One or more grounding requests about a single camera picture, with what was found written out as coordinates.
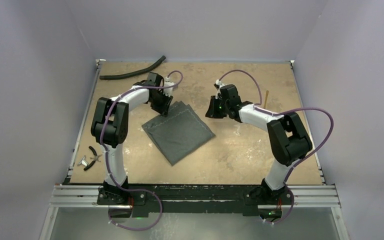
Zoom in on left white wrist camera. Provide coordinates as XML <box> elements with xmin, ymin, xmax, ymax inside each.
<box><xmin>163</xmin><ymin>77</ymin><xmax>178</xmax><ymax>97</ymax></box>

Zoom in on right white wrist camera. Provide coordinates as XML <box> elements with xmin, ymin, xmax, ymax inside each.
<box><xmin>214</xmin><ymin>79</ymin><xmax>226</xmax><ymax>99</ymax></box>

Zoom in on grey cloth napkin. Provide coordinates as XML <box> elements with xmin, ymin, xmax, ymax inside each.
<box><xmin>141</xmin><ymin>101</ymin><xmax>216</xmax><ymax>166</ymax></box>

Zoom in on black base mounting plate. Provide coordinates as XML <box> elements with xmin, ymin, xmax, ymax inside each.
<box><xmin>96</xmin><ymin>183</ymin><xmax>293</xmax><ymax>218</ymax></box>

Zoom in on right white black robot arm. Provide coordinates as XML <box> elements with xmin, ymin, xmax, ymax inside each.
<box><xmin>205</xmin><ymin>80</ymin><xmax>313</xmax><ymax>204</ymax></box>

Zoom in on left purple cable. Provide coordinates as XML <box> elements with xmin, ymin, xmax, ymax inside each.
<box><xmin>99</xmin><ymin>70</ymin><xmax>184</xmax><ymax>232</ymax></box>

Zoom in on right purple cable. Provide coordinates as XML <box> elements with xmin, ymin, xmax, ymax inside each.
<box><xmin>216</xmin><ymin>69</ymin><xmax>335</xmax><ymax>226</ymax></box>

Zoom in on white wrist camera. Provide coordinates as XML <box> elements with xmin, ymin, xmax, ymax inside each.
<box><xmin>214</xmin><ymin>79</ymin><xmax>226</xmax><ymax>99</ymax></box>
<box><xmin>163</xmin><ymin>77</ymin><xmax>178</xmax><ymax>97</ymax></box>

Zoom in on aluminium frame rail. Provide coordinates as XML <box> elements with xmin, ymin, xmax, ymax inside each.
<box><xmin>49</xmin><ymin>184</ymin><xmax>341</xmax><ymax>208</ymax></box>

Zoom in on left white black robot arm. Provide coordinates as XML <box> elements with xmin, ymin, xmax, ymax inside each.
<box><xmin>90</xmin><ymin>72</ymin><xmax>179</xmax><ymax>205</ymax></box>

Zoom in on purple cable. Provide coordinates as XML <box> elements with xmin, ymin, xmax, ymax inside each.
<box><xmin>216</xmin><ymin>69</ymin><xmax>335</xmax><ymax>226</ymax></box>
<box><xmin>99</xmin><ymin>70</ymin><xmax>184</xmax><ymax>232</ymax></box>

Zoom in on black corrugated hose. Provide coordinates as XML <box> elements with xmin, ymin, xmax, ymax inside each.
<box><xmin>99</xmin><ymin>55</ymin><xmax>167</xmax><ymax>81</ymax></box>

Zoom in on black handled pliers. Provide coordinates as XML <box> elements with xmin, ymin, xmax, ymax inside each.
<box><xmin>83</xmin><ymin>146</ymin><xmax>102</xmax><ymax>171</ymax></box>

